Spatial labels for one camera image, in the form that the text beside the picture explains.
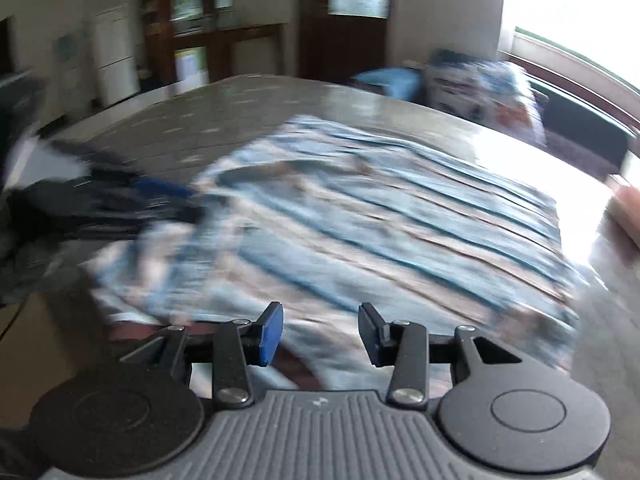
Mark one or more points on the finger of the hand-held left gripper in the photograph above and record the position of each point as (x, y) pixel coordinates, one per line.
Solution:
(161, 193)

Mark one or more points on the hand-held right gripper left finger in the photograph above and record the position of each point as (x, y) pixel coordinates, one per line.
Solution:
(271, 330)

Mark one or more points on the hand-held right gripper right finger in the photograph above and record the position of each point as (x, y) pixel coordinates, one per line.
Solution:
(369, 332)

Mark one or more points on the blue striped shirt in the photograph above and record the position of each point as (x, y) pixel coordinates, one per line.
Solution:
(350, 240)

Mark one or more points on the white refrigerator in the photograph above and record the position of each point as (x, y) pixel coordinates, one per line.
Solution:
(116, 55)

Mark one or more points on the dark wooden bookshelf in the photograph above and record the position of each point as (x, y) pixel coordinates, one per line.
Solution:
(200, 20)

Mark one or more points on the blue cushion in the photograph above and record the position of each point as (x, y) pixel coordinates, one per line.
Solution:
(387, 82)

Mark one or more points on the dark wooden door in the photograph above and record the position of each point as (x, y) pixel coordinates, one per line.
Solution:
(345, 20)

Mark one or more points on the patterned blue white bag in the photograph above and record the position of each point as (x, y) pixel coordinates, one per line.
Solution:
(482, 92)

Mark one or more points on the green window frame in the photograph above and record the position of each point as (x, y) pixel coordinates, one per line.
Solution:
(575, 85)

